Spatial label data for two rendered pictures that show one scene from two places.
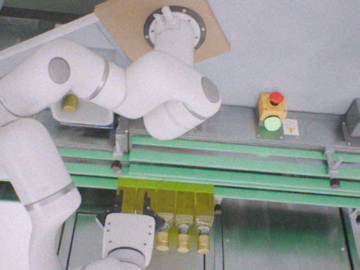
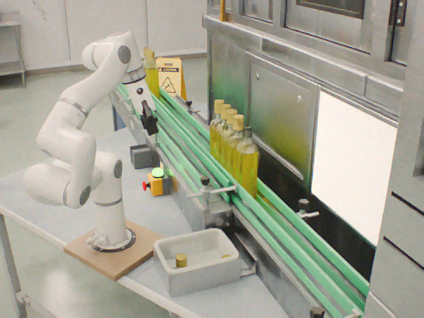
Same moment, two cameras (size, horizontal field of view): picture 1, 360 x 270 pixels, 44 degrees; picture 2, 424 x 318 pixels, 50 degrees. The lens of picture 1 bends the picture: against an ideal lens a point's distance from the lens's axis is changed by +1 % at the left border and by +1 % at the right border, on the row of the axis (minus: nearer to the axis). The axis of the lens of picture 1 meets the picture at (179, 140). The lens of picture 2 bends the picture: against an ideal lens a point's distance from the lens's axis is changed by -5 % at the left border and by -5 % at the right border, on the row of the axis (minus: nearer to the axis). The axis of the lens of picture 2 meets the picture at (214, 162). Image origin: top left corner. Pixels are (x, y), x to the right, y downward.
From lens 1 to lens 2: 1.44 m
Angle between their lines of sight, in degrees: 56
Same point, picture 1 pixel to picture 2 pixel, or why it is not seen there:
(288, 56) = not seen: hidden behind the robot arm
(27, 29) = not seen: outside the picture
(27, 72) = (30, 176)
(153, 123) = (101, 161)
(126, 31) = (123, 257)
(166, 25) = (99, 237)
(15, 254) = (337, 153)
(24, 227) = (332, 181)
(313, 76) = (126, 187)
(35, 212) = (64, 95)
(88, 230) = (298, 157)
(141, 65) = not seen: hidden behind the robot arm
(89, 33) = (144, 279)
